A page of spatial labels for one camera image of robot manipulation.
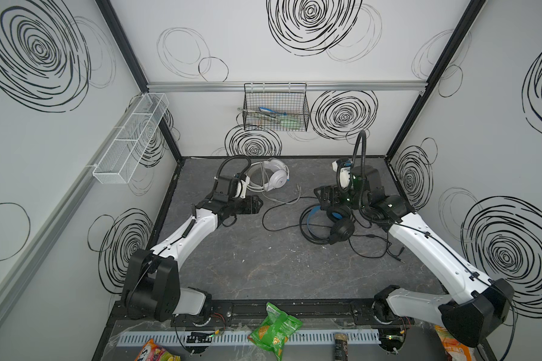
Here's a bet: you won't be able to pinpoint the white headphones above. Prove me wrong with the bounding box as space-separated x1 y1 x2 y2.
245 158 302 205

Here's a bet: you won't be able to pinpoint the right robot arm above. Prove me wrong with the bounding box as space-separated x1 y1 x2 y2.
300 131 515 347

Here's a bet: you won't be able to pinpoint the orange snack bag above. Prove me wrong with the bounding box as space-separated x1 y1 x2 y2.
434 325 476 361

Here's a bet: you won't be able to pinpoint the clear wall shelf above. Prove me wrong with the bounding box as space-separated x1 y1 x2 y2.
93 93 169 184

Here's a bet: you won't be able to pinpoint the black blue headphones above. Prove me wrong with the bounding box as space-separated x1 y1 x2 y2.
261 198 407 263

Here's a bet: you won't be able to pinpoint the black wire basket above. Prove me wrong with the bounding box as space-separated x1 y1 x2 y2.
238 90 310 132

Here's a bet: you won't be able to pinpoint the white slotted cable duct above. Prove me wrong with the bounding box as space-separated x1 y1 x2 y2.
115 329 381 347

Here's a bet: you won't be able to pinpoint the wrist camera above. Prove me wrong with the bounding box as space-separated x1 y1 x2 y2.
235 175 250 199
332 159 352 192

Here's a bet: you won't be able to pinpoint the colourful snack packet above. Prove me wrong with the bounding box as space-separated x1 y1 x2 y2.
135 339 182 361

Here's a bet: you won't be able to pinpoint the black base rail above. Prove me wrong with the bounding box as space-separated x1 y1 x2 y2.
112 297 444 326

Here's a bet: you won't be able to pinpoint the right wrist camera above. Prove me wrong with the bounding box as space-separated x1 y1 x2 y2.
332 159 352 192

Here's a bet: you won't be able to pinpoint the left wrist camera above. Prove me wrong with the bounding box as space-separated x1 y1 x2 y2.
235 175 250 199

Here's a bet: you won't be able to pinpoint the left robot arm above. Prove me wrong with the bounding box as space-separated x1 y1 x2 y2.
121 155 263 322

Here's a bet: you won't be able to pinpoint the dark can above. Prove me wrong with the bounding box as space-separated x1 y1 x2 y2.
334 333 349 361

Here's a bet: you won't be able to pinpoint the aluminium wall rail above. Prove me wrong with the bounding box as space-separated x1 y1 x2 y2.
148 81 428 93

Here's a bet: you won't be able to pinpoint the green snack bag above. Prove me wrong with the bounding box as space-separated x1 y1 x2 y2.
248 302 303 361

